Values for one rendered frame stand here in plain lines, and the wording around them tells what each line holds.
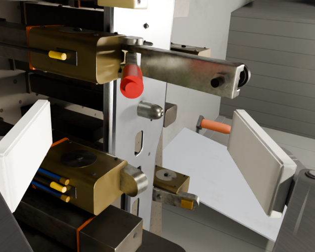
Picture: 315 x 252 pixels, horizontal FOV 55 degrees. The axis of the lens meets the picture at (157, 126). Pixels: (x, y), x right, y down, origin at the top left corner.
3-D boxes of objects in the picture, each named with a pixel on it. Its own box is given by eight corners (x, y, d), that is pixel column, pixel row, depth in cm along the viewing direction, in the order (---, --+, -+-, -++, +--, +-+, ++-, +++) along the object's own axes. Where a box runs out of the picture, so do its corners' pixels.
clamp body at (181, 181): (98, 155, 105) (191, 188, 91) (75, 169, 95) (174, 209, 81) (98, 138, 103) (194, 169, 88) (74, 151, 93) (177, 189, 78)
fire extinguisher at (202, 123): (195, 133, 429) (233, 143, 407) (196, 118, 417) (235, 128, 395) (201, 125, 447) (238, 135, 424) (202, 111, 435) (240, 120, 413)
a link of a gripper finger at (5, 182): (13, 215, 13) (-5, 215, 13) (52, 143, 20) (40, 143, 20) (5, 155, 12) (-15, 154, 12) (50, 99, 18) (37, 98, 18)
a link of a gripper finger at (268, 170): (282, 164, 13) (298, 164, 13) (233, 108, 20) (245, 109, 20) (267, 219, 14) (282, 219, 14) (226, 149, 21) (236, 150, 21)
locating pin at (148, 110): (138, 111, 63) (166, 119, 60) (129, 116, 60) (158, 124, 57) (139, 97, 61) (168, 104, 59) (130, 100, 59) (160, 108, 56)
